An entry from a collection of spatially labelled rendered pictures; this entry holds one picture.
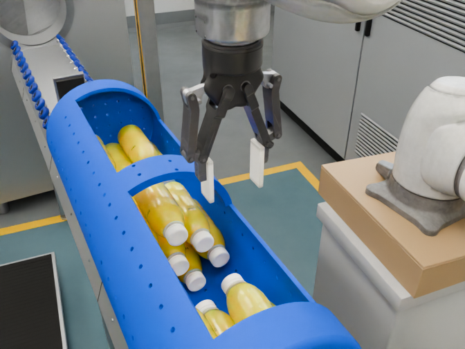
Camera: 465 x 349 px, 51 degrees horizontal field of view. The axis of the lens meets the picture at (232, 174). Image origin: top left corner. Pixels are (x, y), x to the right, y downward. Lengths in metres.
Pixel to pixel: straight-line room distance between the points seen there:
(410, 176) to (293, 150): 2.32
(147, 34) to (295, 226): 1.33
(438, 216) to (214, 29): 0.65
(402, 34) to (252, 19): 1.97
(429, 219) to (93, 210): 0.65
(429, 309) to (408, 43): 1.58
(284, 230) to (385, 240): 1.64
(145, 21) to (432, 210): 1.24
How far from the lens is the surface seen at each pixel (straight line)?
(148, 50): 1.90
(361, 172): 1.17
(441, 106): 0.96
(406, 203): 1.05
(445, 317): 1.19
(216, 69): 0.59
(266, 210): 2.75
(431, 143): 0.97
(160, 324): 0.68
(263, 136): 0.68
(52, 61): 2.31
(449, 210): 1.06
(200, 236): 0.91
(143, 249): 0.75
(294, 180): 3.01
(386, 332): 1.12
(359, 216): 1.08
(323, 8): 0.40
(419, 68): 2.43
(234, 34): 0.56
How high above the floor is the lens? 1.71
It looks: 34 degrees down
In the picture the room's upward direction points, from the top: straight up
